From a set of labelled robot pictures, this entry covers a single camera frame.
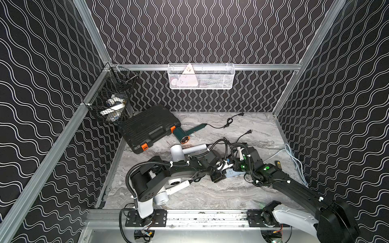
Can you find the green dryer black cable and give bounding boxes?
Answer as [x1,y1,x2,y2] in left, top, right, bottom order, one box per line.
[206,112,245,130]

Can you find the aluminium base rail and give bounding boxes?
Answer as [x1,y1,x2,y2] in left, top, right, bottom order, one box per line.
[86,207,318,231]

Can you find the black wire basket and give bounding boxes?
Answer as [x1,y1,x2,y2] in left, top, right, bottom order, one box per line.
[86,68,139,125]

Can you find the white hair dryer middle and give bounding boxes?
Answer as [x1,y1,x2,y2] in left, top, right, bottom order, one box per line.
[168,178,182,186]

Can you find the yellow black screwdriver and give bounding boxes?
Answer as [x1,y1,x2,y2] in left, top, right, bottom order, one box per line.
[275,161,282,170]

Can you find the grey power strip cord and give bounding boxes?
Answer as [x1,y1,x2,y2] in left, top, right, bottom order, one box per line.
[264,144,309,186]

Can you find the white hair dryer upper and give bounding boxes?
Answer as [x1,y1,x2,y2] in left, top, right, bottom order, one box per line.
[170,144,207,162]

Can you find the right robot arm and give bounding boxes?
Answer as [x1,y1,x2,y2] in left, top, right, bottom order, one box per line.
[230,143,360,243]

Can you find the white items in basket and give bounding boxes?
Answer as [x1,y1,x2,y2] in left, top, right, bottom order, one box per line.
[100,94,126,122]

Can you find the pink triangular card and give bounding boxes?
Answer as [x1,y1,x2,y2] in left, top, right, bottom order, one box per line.
[176,64,199,88]

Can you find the black plastic tool case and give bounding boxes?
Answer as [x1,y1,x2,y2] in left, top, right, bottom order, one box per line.
[118,104,181,155]

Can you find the white hair dryer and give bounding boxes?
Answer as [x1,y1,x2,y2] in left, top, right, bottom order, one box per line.
[168,178,182,186]
[170,144,207,162]
[154,180,190,206]

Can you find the green hair dryer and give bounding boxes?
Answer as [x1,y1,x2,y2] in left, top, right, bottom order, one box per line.
[171,124,207,144]

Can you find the clear wall basket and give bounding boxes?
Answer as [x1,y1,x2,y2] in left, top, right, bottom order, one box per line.
[167,63,236,90]

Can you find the light blue power strip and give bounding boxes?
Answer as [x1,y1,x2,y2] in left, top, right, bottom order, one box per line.
[225,169,245,178]

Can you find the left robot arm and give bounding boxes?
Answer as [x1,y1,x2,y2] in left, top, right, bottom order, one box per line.
[125,150,228,219]

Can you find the white hair dryer lower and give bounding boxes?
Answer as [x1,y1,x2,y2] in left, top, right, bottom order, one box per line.
[154,180,190,206]

